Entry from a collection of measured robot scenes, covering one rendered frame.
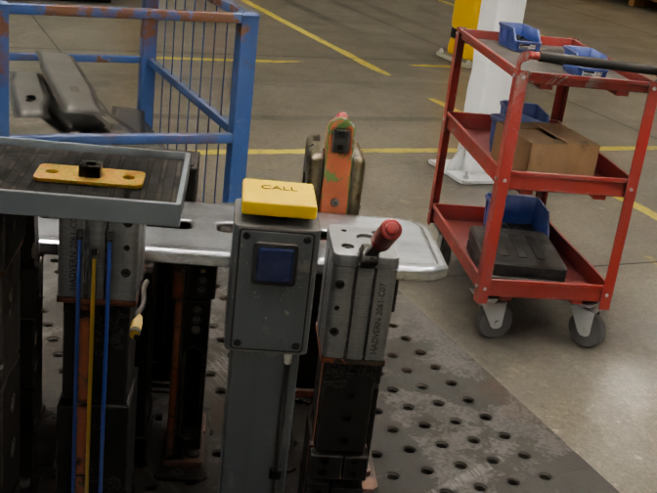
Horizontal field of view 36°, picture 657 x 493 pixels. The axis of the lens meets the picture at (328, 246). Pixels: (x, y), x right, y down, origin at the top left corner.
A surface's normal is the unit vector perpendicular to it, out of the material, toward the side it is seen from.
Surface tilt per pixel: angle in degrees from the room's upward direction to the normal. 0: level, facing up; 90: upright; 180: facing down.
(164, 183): 0
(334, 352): 90
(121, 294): 90
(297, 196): 0
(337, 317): 90
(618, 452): 0
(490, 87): 90
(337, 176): 78
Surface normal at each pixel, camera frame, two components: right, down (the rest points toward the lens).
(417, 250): 0.11, -0.93
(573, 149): 0.28, 0.37
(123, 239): 0.07, 0.36
